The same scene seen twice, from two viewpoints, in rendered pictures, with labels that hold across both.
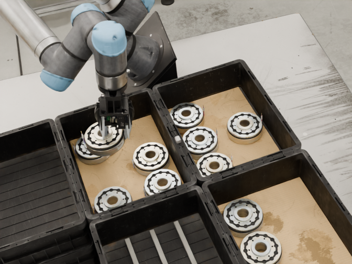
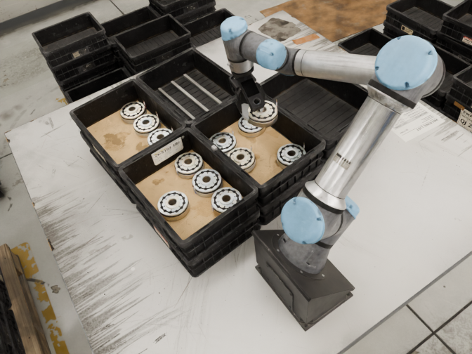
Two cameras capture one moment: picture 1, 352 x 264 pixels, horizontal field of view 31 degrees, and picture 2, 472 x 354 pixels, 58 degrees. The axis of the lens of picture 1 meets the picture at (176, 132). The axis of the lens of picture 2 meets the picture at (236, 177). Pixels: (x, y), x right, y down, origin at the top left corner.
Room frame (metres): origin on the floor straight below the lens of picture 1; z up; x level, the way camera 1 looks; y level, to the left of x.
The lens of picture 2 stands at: (2.13, -0.25, 1.97)
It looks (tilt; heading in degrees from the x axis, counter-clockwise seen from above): 50 degrees down; 162
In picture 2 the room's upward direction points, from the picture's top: 8 degrees counter-clockwise
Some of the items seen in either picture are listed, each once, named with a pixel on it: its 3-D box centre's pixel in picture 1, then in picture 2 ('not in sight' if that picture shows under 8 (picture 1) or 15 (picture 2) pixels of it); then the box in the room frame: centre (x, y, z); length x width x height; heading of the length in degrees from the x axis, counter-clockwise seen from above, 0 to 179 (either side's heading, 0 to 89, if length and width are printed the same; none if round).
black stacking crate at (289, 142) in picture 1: (223, 129); (188, 190); (1.24, -0.14, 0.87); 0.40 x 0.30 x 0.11; 15
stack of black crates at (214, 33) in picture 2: not in sight; (213, 49); (-0.28, 0.50, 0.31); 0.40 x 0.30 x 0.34; 99
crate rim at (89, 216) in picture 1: (122, 150); (256, 135); (1.16, 0.15, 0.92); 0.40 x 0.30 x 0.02; 15
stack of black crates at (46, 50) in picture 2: not in sight; (81, 61); (-0.55, -0.36, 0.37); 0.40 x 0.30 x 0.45; 99
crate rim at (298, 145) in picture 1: (222, 117); (185, 181); (1.24, -0.14, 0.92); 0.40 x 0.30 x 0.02; 15
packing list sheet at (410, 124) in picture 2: not in sight; (398, 109); (1.12, 0.83, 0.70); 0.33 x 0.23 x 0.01; 9
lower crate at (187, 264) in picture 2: not in sight; (194, 208); (1.24, -0.14, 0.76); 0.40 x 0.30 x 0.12; 15
